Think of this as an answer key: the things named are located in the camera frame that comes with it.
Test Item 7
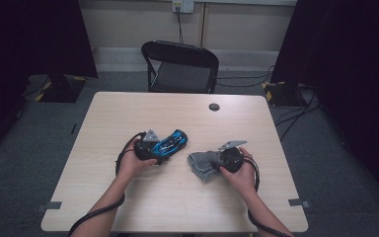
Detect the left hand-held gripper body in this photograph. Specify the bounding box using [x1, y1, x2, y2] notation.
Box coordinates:
[133, 128, 161, 162]

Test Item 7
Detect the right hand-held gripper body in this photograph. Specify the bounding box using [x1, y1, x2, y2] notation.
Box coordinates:
[217, 140, 248, 174]

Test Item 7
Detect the blue toy car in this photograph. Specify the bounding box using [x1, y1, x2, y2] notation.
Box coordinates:
[151, 128, 190, 156]

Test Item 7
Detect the grey cloth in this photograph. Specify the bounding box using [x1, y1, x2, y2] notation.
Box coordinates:
[187, 150, 225, 181]

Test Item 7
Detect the person's left hand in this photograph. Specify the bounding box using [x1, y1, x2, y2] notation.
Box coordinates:
[116, 141, 159, 182]

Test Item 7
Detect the person's right hand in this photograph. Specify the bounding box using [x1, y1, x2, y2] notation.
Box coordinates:
[219, 146, 260, 196]

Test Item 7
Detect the grey tape strip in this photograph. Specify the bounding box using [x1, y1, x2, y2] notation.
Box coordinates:
[36, 200, 63, 212]
[287, 197, 311, 209]

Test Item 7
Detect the black folding chair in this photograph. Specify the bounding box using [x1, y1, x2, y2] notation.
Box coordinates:
[140, 39, 220, 94]

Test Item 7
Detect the black stand base striped tape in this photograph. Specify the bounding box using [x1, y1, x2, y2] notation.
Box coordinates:
[261, 80, 310, 108]
[34, 73, 88, 104]

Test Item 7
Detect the dark curtain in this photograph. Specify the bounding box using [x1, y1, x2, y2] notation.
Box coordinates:
[269, 0, 379, 211]
[0, 0, 99, 166]

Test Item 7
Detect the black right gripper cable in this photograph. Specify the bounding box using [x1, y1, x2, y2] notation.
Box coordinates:
[243, 156, 294, 237]

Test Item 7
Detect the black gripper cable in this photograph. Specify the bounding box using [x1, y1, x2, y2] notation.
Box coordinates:
[68, 131, 146, 237]
[243, 156, 294, 237]

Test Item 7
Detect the black floor cable bundle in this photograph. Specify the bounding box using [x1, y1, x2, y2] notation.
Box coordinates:
[273, 91, 322, 142]

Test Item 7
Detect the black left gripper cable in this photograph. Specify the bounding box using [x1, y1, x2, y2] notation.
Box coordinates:
[68, 131, 146, 237]

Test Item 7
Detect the black socket cable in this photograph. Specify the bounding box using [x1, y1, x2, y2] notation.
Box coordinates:
[176, 6, 186, 44]

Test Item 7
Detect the vertical wall conduit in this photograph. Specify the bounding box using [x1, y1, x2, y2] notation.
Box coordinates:
[198, 2, 209, 47]

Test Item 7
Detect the white wall socket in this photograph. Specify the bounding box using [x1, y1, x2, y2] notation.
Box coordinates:
[172, 0, 195, 14]

